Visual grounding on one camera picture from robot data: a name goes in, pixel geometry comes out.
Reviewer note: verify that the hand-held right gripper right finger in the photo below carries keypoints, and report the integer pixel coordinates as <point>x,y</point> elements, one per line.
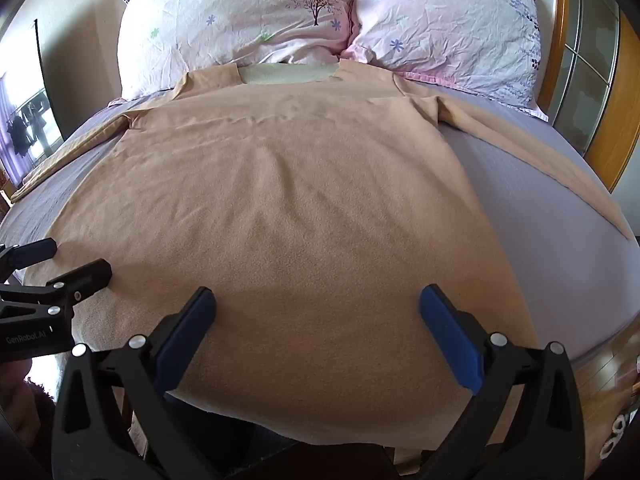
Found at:
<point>450,335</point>

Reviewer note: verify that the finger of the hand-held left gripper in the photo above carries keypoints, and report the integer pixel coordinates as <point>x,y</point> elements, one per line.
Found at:
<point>35,250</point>
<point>87,275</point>

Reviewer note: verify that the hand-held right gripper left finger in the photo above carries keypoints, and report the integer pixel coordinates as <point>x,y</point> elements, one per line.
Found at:
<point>187,332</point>

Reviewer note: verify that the beige long-sleeved shirt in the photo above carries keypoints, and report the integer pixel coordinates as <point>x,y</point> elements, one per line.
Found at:
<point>280,220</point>

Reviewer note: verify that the pink tree print pillow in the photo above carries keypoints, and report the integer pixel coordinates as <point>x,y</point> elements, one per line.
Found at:
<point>235,15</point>

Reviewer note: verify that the pink floral pillow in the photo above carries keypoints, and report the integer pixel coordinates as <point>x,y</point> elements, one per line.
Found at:
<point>450,20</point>

